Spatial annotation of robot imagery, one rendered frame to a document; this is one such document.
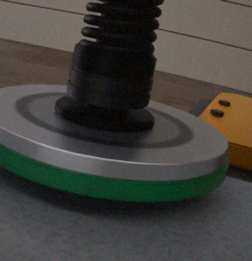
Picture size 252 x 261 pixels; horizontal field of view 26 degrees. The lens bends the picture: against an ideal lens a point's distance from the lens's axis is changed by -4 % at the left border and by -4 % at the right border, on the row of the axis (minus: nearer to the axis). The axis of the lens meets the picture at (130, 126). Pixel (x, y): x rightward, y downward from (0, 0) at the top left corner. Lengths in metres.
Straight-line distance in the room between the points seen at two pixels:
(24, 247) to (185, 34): 6.18
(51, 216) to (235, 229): 0.14
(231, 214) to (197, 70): 6.01
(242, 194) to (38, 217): 0.20
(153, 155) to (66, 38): 6.44
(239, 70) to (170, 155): 6.00
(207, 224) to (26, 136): 0.15
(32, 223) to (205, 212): 0.14
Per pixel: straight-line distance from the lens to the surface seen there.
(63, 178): 0.36
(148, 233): 0.38
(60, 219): 0.37
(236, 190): 0.50
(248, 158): 0.91
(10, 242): 0.34
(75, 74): 0.43
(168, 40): 6.46
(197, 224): 0.41
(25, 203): 0.39
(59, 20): 6.83
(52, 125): 0.41
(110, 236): 0.36
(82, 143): 0.38
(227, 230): 0.41
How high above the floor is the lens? 1.01
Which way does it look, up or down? 15 degrees down
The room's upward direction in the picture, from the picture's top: 11 degrees clockwise
